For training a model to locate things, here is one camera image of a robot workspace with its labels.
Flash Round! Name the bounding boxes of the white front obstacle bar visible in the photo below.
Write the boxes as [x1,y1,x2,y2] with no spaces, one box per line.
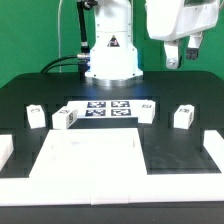
[0,174,224,206]

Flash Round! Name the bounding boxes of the black cables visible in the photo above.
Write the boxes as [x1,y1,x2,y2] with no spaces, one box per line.
[40,53,92,74]

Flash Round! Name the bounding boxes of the thin white cable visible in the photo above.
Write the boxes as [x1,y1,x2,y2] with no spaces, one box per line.
[57,0,64,74]

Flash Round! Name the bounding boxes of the white left obstacle block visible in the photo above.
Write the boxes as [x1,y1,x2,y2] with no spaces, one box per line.
[0,135,14,171]

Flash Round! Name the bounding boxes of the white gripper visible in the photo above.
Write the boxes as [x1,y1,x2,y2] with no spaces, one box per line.
[146,0,220,69]

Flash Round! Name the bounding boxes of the fiducial marker sheet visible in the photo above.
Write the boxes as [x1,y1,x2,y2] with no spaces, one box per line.
[67,100,144,118]

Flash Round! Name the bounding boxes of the white square tabletop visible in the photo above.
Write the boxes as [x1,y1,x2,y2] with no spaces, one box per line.
[30,128,147,179]

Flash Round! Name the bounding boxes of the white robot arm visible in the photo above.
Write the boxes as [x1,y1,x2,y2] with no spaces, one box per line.
[85,0,224,87]

